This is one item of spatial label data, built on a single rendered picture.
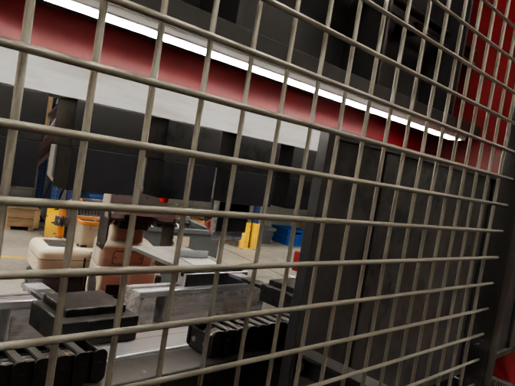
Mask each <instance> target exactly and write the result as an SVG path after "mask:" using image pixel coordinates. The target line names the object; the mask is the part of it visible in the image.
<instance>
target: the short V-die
mask: <svg viewBox="0 0 515 386"><path fill-rule="evenodd" d="M229 273H243V274H244V275H248V271H242V270H232V271H221V270H220V274H219V279H218V285H223V284H235V283H244V282H242V281H240V280H237V279H235V278H233V277H230V276H229ZM214 276H215V271H201V272H182V273H179V275H178V280H177V284H179V285H180V286H184V287H190V286H212V285H213V281H214Z"/></svg>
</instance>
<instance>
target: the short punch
mask: <svg viewBox="0 0 515 386"><path fill-rule="evenodd" d="M225 205H226V203H224V202H221V201H215V203H214V208H213V211H225ZM248 210H249V205H242V204H231V207H230V211H235V212H246V213H248ZM223 219H224V218H212V222H211V227H210V231H212V238H211V240H220V238H221V229H222V224H223ZM246 223H247V219H239V218H229V219H228V226H227V231H226V236H225V239H226V240H241V237H242V233H244V232H245V228H246Z"/></svg>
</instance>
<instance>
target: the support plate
mask: <svg viewBox="0 0 515 386"><path fill-rule="evenodd" d="M132 250H134V251H136V252H137V253H140V254H142V255H145V256H147V257H149V258H152V259H154V260H157V261H159V262H160V263H164V264H165V265H167V266H173V263H170V262H173V261H174V256H175V247H157V246H132ZM181 250H192V249H189V248H187V247H182V249H181ZM208 259H210V260H213V261H215V262H217V259H216V258H214V257H210V256H208ZM179 262H182V263H179V265H191V264H190V263H188V262H186V261H184V260H182V259H181V258H180V259H179Z"/></svg>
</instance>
